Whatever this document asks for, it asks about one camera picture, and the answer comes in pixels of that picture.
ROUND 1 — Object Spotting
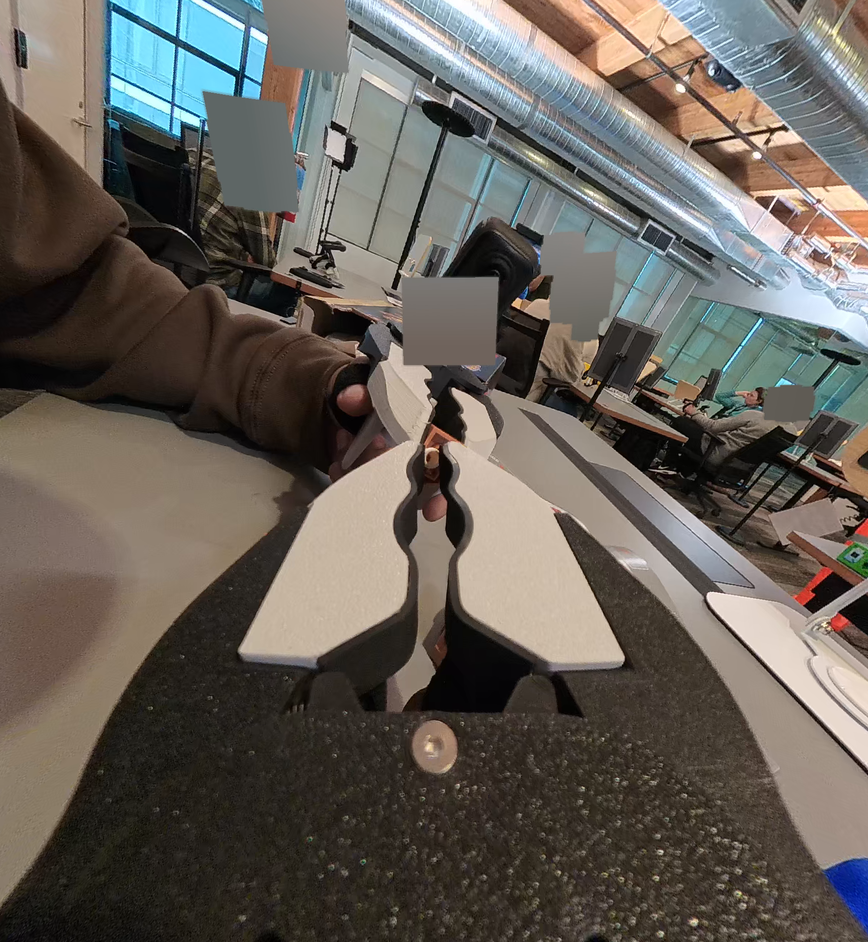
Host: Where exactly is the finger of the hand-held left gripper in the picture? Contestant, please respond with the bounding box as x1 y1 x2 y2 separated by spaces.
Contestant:
445 386 506 463
341 359 436 472

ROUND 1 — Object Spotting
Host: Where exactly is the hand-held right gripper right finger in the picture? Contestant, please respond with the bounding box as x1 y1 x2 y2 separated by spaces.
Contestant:
440 440 628 676

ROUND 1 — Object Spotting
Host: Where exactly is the person's left forearm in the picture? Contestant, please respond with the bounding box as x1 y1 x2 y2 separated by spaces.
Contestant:
0 22 367 472

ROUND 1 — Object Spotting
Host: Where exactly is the grey desk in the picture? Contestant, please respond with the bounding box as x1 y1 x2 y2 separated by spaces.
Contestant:
0 294 868 877

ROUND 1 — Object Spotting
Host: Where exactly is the black desk device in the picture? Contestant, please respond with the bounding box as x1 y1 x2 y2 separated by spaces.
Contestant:
290 238 349 290

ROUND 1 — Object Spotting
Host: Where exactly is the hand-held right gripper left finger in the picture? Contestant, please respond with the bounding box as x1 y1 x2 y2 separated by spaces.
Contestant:
237 439 422 674

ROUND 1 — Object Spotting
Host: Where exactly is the black floor lamp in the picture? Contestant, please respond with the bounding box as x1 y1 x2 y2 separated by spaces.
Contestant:
391 101 476 292

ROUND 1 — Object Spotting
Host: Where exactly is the person's left hand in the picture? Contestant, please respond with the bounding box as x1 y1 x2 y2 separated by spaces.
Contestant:
327 381 450 525

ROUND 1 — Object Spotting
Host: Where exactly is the silver ventilation duct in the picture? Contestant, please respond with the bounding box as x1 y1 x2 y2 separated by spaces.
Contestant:
661 0 868 216
346 0 868 354

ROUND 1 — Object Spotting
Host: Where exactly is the black office chair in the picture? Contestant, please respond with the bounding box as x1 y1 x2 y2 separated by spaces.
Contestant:
496 305 553 399
120 197 212 279
662 425 800 518

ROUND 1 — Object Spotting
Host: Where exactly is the white lamp base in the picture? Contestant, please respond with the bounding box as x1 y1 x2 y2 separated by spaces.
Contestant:
705 555 868 808

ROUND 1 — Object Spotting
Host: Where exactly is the studio light on stand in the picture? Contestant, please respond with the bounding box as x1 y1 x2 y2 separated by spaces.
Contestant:
316 124 360 251

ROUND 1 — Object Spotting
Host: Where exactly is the large window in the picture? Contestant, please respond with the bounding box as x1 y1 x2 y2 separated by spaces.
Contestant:
106 0 270 138

